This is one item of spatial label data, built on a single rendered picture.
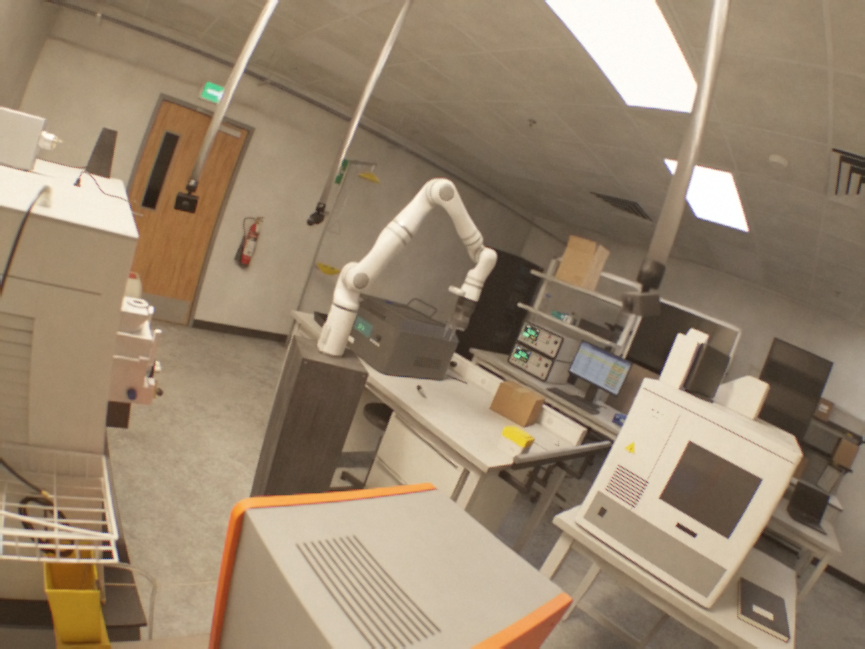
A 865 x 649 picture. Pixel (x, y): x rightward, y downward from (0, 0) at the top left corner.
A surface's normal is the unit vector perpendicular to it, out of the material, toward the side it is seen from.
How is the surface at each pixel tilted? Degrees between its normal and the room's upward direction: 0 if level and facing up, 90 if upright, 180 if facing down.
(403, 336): 90
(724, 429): 90
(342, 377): 90
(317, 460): 90
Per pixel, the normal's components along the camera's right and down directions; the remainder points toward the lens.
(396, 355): 0.63, 0.35
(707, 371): 0.29, 0.25
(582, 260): -0.70, -0.16
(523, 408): -0.54, -0.08
